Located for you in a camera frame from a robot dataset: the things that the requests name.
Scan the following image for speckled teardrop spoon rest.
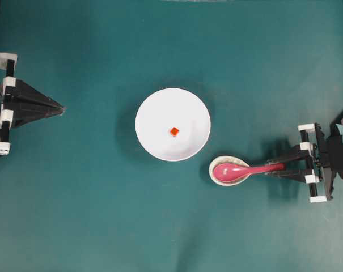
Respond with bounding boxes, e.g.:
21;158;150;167
209;155;250;186

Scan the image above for small red block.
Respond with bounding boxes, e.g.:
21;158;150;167
170;127;179;137

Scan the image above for white round bowl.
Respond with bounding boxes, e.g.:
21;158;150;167
135;88;211;162

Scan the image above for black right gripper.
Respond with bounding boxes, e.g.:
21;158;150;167
266;123;336;203

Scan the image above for pink ceramic spoon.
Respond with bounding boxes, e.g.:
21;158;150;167
213;163;285;183

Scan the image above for black camera box teal pads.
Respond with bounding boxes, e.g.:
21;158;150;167
327;124;343;179

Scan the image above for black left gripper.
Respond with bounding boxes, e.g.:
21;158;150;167
0;52;65;155

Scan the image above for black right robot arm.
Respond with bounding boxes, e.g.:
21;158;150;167
266;118;343;203

